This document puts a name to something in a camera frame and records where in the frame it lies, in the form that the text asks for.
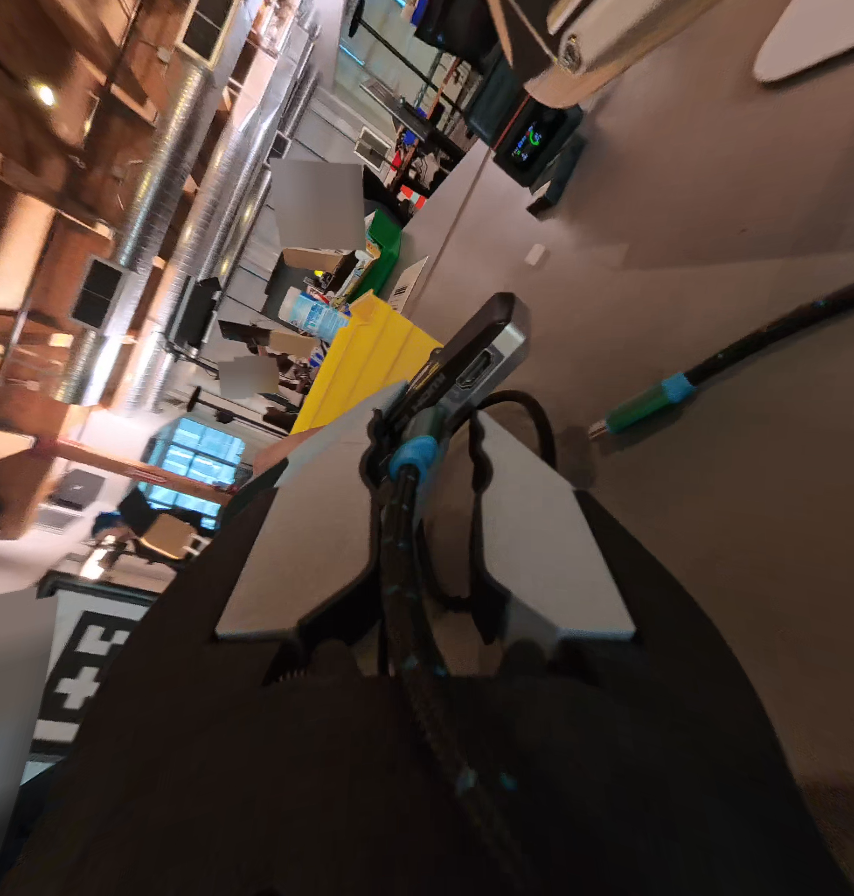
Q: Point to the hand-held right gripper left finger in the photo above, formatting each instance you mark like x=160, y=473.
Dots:
x=301, y=553

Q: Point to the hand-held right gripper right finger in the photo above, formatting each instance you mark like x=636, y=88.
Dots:
x=553, y=560

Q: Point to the yellow plastic bin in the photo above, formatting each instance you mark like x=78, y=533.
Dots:
x=371, y=350

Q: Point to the black hdmi switch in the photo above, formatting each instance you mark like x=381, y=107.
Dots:
x=497, y=336

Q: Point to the window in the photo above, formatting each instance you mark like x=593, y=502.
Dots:
x=196, y=462

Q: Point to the white blue wipes canister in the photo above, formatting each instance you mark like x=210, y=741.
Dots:
x=315, y=315

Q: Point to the black framed poster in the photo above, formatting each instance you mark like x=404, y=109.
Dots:
x=84, y=672

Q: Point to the clear bag with label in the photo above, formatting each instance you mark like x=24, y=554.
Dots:
x=406, y=287

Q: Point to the brown cardboard box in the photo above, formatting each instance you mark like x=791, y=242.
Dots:
x=315, y=260

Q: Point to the small white square piece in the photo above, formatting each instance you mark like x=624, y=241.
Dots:
x=536, y=255

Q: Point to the green cardboard-filled bin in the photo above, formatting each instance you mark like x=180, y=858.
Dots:
x=385, y=252

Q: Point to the dark charger case with display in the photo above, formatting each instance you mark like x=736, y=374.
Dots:
x=532, y=140

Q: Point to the monitor on white stand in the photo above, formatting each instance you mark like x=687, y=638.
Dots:
x=608, y=63

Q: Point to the ceiling light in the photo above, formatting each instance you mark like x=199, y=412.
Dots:
x=45, y=94

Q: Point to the wooden post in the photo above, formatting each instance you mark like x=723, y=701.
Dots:
x=119, y=465

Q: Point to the silver ventilation duct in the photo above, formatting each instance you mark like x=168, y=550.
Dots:
x=217, y=231
x=154, y=196

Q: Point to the black camera battery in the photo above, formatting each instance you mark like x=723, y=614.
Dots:
x=556, y=192

